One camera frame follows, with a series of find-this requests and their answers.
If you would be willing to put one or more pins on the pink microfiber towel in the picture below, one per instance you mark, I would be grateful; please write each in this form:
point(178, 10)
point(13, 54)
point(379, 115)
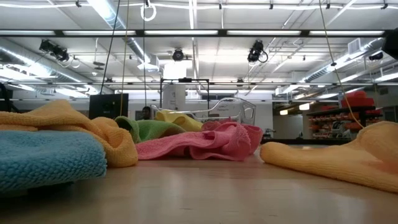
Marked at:
point(214, 122)
point(217, 143)

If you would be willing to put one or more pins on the yellow microfiber towel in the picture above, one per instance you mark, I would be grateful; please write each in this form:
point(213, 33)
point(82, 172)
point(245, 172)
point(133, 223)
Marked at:
point(180, 119)

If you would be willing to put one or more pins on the orange microfiber towel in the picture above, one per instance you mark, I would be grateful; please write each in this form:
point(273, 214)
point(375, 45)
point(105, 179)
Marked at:
point(62, 118)
point(342, 161)

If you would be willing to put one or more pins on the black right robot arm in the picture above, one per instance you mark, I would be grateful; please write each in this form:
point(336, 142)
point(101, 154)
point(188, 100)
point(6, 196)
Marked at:
point(392, 43)

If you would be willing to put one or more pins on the green microfiber towel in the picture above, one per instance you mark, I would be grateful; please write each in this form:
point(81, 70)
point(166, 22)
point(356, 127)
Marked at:
point(152, 129)

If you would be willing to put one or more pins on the blue microfiber towel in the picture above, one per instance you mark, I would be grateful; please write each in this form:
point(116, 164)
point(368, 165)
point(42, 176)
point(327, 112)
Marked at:
point(46, 158)

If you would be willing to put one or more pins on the white machine cabinet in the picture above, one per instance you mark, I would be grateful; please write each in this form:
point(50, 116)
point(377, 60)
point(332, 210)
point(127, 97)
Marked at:
point(174, 96)

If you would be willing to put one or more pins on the clear plastic bin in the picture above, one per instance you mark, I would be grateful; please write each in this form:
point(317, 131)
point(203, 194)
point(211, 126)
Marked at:
point(248, 112)

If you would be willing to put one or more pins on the person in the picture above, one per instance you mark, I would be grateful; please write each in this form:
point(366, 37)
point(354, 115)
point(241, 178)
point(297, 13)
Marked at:
point(146, 112)

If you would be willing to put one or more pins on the black monitor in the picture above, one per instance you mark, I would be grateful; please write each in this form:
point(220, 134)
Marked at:
point(109, 105)

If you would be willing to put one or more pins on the black shelving with orange bins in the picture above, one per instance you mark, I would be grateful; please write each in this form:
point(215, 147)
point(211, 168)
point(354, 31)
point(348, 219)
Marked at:
point(342, 124)

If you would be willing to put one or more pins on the red storage bins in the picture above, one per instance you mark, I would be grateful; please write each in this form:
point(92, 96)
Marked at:
point(357, 99)

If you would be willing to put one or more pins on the black gantry frame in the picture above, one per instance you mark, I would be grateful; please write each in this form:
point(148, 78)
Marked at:
point(185, 80)

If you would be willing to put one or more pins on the black ceiling camera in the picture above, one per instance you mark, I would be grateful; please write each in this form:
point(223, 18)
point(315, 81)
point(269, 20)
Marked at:
point(375, 56)
point(178, 54)
point(255, 51)

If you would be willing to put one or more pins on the black aluminium table frame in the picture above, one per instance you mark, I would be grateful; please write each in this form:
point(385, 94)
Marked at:
point(311, 141)

